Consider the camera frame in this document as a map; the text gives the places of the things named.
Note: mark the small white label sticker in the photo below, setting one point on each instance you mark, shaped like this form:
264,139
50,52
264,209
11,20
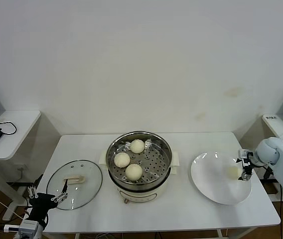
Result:
270,118

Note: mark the white side table with label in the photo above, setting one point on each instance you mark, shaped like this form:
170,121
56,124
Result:
277,127

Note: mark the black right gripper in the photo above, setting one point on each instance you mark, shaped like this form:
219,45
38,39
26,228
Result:
248,159

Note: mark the white wall power socket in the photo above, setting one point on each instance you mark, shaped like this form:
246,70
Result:
20,170

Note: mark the white side table with mouse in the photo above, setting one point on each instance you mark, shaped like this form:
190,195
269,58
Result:
19,132

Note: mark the white round plate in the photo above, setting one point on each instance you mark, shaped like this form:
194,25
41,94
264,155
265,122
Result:
211,179

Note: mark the round glass pot lid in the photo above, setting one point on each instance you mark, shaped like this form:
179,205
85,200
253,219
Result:
84,191

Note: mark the stainless steel steamer basket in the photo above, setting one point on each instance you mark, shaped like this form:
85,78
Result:
156,164

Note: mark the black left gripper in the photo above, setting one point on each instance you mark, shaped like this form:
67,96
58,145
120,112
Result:
43,203

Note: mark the white electric cooker pot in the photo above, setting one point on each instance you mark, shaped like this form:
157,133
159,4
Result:
141,195

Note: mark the white steamed baozi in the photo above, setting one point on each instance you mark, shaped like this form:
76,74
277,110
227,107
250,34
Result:
233,172
133,172
137,146
121,159

